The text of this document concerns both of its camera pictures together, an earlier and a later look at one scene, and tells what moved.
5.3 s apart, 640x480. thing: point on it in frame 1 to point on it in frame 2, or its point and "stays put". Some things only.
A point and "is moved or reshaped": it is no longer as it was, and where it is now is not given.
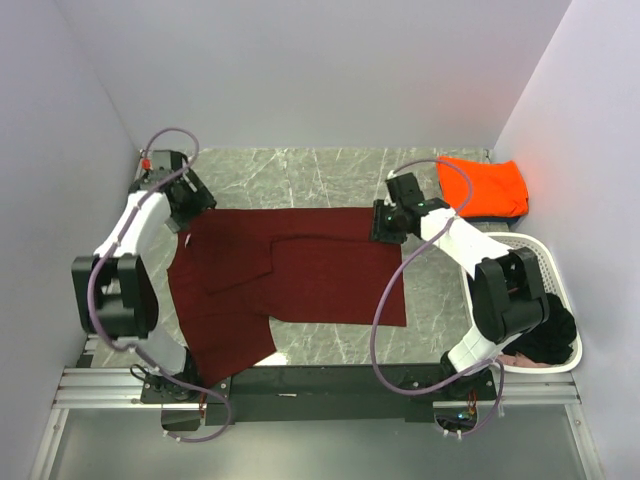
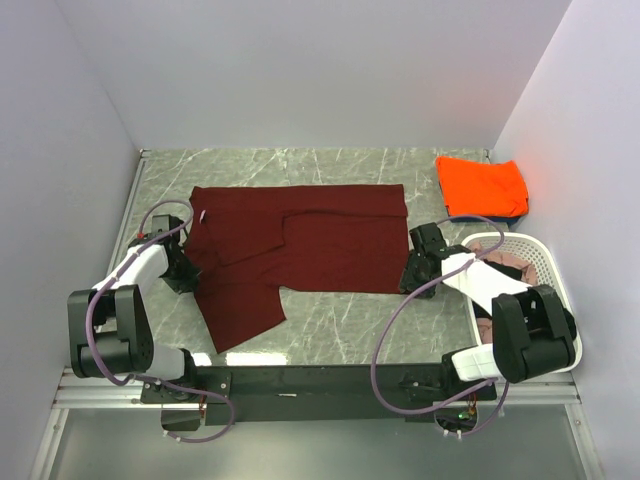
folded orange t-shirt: (498, 189) stays put
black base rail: (323, 394) stays put
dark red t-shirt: (234, 270) is moved or reshaped
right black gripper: (379, 230) to (408, 279)
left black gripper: (202, 201) to (187, 282)
